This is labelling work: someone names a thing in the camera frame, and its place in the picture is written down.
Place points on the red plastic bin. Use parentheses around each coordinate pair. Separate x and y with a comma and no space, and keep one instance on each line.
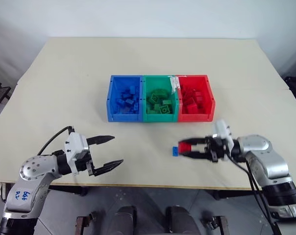
(206,98)

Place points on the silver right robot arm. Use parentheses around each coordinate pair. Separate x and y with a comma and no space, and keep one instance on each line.
(268,161)

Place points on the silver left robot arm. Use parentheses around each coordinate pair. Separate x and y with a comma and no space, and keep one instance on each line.
(30,171)

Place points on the green plastic bin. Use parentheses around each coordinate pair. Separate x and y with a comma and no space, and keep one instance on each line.
(160,83)

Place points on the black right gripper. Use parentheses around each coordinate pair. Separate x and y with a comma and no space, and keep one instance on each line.
(217,150)

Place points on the green arched toy block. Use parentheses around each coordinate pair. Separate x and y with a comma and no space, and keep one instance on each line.
(159,93)

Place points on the rusty metal bracket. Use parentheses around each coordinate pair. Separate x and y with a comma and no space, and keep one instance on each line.
(217,225)
(83,224)

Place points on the blue plastic bin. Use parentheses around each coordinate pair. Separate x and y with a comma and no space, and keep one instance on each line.
(113,98)

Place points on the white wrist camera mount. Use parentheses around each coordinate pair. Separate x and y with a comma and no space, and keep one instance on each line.
(221,129)
(74,147)

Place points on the blue toy block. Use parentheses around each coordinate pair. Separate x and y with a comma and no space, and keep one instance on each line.
(175,151)
(125,94)
(136,106)
(129,102)
(120,102)
(134,90)

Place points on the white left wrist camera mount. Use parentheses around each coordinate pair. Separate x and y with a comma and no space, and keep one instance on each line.
(74,147)

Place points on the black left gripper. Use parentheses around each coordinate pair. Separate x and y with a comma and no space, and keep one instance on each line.
(89,166)

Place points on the red toy block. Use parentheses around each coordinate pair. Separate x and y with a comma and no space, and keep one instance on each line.
(199,96)
(184,147)
(192,109)

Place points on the black table frame bar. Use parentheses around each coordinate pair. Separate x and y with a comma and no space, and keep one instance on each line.
(138,191)

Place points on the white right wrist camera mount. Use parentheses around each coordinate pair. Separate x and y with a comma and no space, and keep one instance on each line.
(221,129)

